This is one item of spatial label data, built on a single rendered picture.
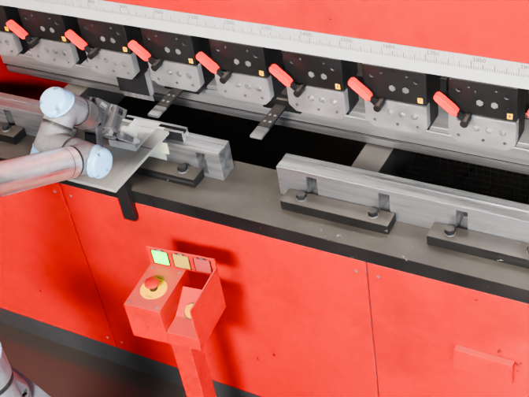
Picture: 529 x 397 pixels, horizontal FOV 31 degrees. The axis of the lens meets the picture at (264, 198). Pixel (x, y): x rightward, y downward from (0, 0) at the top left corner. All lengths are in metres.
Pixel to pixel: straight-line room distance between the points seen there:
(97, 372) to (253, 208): 1.13
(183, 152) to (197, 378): 0.62
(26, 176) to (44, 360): 1.49
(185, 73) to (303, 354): 0.90
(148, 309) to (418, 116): 0.84
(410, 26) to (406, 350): 0.92
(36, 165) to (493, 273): 1.07
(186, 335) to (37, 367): 1.14
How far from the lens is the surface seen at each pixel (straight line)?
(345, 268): 2.44
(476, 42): 2.02
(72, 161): 2.22
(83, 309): 3.28
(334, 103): 2.25
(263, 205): 2.52
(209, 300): 2.46
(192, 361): 2.63
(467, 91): 2.09
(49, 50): 2.69
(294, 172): 2.47
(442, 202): 2.33
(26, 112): 2.95
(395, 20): 2.06
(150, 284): 2.47
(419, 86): 2.13
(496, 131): 2.13
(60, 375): 3.46
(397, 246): 2.36
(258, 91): 2.33
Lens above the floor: 2.50
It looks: 40 degrees down
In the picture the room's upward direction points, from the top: 10 degrees counter-clockwise
